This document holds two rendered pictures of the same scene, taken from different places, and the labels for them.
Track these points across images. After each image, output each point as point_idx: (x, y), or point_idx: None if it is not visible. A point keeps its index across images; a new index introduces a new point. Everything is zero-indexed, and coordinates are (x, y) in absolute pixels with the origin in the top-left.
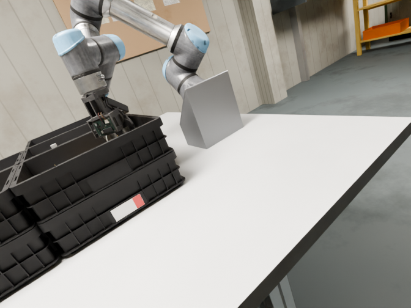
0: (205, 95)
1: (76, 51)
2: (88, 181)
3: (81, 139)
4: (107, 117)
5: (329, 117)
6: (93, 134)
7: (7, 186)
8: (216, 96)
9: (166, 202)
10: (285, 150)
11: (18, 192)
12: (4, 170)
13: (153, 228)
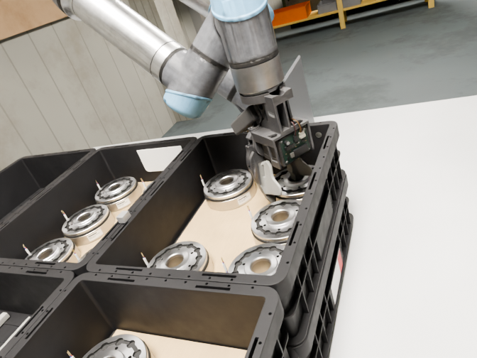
0: (293, 91)
1: (267, 13)
2: (317, 241)
3: (160, 192)
4: (302, 128)
5: (431, 103)
6: (172, 180)
7: (244, 288)
8: (299, 94)
9: (365, 251)
10: (438, 145)
11: (287, 288)
12: (68, 294)
13: (410, 285)
